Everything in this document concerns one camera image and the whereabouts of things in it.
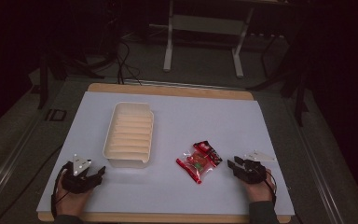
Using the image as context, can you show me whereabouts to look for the black metal stand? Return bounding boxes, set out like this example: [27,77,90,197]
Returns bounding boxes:
[279,55,310,128]
[36,54,50,110]

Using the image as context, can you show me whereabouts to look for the white metal table frame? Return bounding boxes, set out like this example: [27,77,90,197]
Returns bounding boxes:
[162,0,256,79]

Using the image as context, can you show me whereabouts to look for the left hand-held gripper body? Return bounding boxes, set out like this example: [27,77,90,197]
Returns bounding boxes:
[61,153,98,195]

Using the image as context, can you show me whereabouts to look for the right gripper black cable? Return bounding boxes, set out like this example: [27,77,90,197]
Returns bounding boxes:
[264,170,278,207]

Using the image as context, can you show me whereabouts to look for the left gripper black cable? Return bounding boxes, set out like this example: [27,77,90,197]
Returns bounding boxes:
[50,161,71,219]

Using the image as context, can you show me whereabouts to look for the black floor bracket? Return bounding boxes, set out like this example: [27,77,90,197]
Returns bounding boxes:
[44,108,68,122]

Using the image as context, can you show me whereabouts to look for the dark red snack packet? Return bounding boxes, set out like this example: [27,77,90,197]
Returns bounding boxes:
[192,140,224,168]

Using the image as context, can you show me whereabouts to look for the cream ribbed plastic tray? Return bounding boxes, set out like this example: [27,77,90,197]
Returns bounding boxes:
[102,101,155,169]

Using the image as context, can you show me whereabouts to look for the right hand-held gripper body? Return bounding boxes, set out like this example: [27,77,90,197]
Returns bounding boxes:
[238,149,277,185]

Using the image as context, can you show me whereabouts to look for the white table mat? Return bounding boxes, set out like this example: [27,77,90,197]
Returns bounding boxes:
[36,91,296,217]

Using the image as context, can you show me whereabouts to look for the clear red snack packet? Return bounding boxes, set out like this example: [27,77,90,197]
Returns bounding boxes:
[175,150,216,186]

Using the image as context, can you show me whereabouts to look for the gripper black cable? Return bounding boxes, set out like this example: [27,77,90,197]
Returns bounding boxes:
[264,170,278,207]
[50,161,71,219]

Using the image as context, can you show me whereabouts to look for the person's right hand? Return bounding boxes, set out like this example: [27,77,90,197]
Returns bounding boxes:
[240,168,277,203]

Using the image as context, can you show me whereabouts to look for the metal floor rail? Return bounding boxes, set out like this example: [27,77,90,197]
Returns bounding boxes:
[0,102,52,216]
[283,96,348,224]

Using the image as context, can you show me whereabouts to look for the black floor cables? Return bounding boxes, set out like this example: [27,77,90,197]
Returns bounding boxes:
[115,39,144,87]

